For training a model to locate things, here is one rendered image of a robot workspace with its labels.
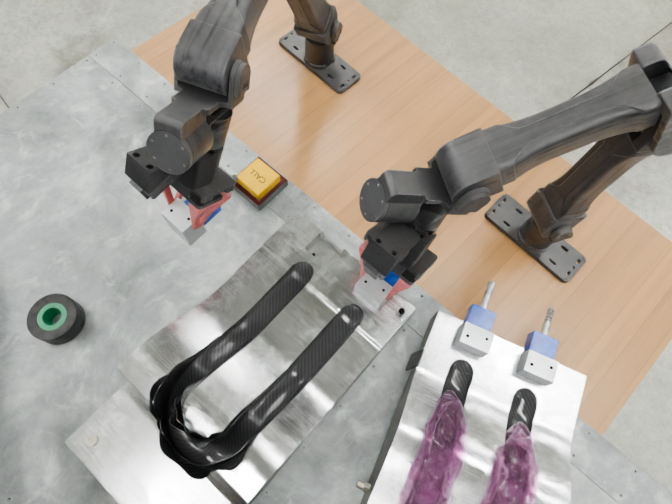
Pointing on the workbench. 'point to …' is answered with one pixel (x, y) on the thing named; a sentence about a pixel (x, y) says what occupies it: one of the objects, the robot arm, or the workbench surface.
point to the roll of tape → (41, 313)
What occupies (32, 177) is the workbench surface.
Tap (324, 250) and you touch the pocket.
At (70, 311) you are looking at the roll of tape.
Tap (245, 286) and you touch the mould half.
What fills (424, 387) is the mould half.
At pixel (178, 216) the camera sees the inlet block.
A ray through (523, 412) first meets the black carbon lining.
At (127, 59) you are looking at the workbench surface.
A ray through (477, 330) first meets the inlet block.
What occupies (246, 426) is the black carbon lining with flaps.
